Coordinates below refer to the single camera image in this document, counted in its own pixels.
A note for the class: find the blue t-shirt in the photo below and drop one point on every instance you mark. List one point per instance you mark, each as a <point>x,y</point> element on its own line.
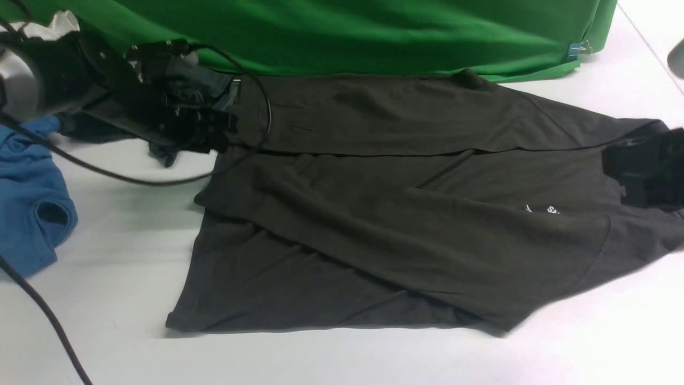
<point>37,213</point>

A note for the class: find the dark teal crumpled garment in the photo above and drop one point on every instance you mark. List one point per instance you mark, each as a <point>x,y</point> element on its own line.
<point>193,117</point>

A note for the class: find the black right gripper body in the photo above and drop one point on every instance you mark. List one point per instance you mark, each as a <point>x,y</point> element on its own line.
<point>648,169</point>

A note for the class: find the white crumpled garment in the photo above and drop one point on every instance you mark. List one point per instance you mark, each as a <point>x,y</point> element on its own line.
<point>63,22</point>

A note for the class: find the gray long-sleeved shirt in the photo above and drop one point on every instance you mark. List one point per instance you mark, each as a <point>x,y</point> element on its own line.
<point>396,201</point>

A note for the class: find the green backdrop cloth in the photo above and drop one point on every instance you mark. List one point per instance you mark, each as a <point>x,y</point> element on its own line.
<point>503,41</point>

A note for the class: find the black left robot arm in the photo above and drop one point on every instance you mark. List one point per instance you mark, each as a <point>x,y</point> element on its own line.
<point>47,78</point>

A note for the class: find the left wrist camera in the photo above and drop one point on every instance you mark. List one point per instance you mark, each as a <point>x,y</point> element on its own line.
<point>163,59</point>

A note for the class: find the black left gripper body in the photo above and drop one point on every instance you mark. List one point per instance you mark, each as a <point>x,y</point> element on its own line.
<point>159,93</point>

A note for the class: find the blue binder clip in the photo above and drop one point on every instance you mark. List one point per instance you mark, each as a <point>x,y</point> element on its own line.
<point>578,49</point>

